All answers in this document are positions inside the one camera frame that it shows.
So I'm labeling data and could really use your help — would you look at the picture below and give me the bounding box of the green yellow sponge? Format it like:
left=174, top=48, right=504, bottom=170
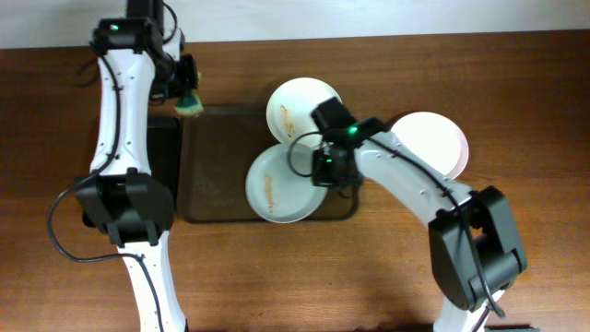
left=174, top=71, right=204, bottom=117

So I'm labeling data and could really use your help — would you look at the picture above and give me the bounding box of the pale blue plate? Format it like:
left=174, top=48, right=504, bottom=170
left=245, top=144, right=327, bottom=223

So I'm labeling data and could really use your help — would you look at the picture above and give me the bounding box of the pinkish white plate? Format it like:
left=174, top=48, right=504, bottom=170
left=391, top=112, right=469, bottom=179

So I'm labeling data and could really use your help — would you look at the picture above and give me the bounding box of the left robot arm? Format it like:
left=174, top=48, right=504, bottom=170
left=71, top=1, right=202, bottom=331

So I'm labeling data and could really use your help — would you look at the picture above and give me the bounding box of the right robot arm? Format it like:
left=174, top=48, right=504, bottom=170
left=311, top=98, right=527, bottom=331

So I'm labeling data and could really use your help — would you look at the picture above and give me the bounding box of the small black tray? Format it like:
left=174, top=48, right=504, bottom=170
left=80, top=114, right=181, bottom=227

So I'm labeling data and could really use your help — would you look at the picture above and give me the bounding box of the large brown tray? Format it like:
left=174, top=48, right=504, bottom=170
left=177, top=106, right=359, bottom=224

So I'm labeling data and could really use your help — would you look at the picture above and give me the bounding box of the cream white plate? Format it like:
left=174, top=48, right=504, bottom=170
left=265, top=77, right=342, bottom=145

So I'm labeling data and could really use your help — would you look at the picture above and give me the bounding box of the dark object at table edge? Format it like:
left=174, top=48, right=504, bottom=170
left=483, top=326, right=541, bottom=332

